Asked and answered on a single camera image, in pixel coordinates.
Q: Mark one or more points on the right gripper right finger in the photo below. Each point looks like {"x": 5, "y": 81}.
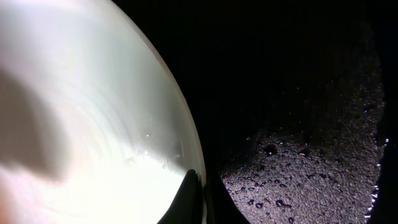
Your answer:
{"x": 220, "y": 206}

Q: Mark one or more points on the light blue plate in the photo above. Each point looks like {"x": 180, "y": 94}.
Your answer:
{"x": 94, "y": 127}

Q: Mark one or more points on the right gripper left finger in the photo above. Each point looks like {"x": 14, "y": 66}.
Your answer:
{"x": 187, "y": 206}

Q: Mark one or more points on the round black tray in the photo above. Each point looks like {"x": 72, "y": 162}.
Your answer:
{"x": 295, "y": 102}

